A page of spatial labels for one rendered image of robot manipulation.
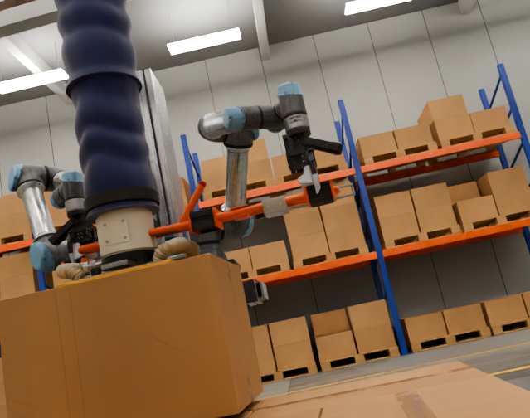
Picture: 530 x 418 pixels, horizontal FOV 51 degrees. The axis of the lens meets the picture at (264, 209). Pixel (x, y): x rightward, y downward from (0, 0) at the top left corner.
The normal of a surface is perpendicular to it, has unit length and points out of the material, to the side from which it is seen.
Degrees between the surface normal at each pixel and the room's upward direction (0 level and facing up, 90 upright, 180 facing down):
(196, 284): 90
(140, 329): 90
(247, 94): 90
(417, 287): 90
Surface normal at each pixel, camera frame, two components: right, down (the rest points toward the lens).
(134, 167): 0.59, -0.54
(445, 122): -0.09, -0.20
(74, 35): -0.50, -0.36
